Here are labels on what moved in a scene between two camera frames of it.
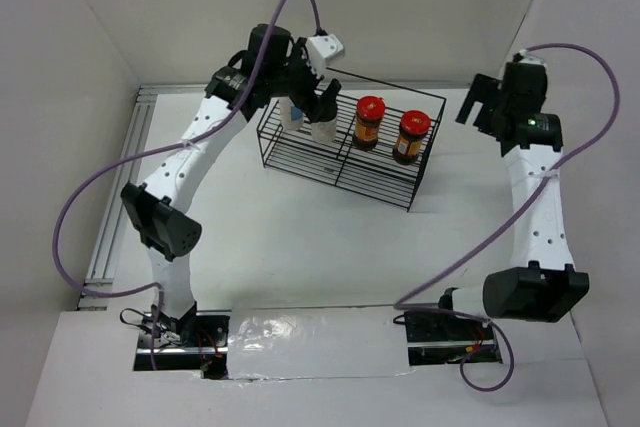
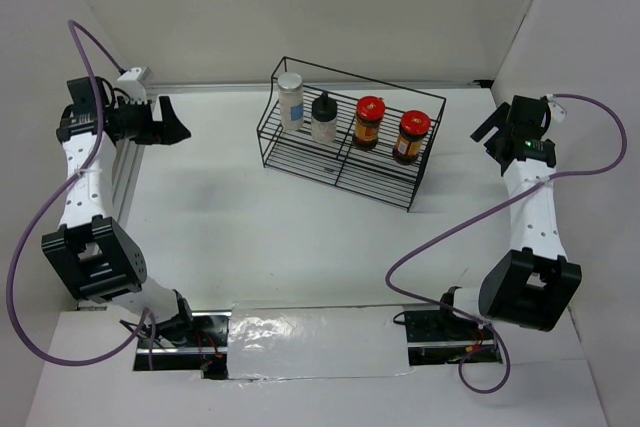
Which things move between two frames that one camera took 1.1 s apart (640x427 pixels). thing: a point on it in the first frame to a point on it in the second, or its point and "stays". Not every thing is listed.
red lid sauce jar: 413,130 stays
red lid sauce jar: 370,111 stays
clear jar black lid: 323,122 stays
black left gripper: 308,97 to 166,132
